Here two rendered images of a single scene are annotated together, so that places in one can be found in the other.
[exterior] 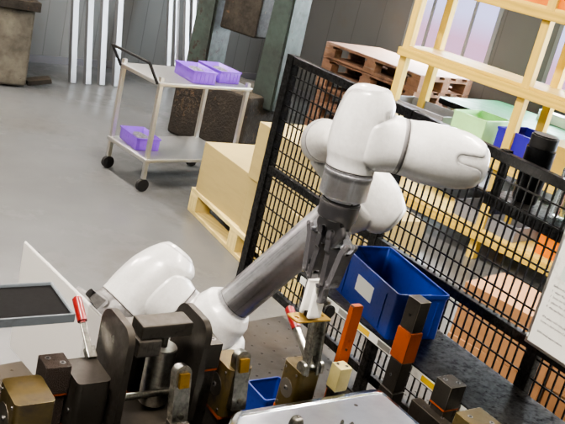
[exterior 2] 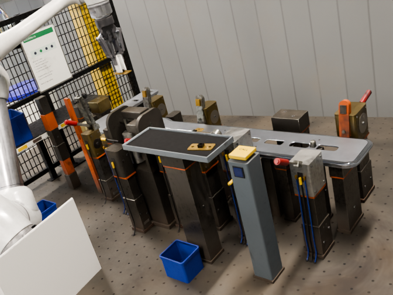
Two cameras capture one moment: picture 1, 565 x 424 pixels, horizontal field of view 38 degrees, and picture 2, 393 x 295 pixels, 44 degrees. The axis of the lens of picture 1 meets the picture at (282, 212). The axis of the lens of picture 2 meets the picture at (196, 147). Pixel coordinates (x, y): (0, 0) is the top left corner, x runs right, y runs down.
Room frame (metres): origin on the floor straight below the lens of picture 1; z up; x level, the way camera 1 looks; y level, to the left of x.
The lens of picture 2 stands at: (1.50, 1.96, 1.79)
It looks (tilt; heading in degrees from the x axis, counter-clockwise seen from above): 25 degrees down; 262
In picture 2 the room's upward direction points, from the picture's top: 15 degrees counter-clockwise
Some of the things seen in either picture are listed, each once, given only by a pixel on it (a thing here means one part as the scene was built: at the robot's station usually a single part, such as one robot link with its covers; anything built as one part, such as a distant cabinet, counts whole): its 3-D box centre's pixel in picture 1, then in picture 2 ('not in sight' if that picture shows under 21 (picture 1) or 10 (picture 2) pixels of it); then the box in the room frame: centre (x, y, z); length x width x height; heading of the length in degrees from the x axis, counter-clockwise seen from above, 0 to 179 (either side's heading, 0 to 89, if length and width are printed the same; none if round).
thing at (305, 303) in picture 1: (310, 295); (117, 64); (1.46, -0.09, 1.31); 0.03 x 0.01 x 0.07; 128
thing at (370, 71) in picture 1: (386, 104); not in sight; (8.62, -0.78, 0.48); 1.35 x 0.93 x 0.96; 45
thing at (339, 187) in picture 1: (345, 184); (100, 9); (1.45, -0.10, 1.54); 0.09 x 0.09 x 0.06
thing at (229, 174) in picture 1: (307, 191); not in sight; (5.07, -0.12, 0.43); 1.53 x 1.18 x 0.86; 44
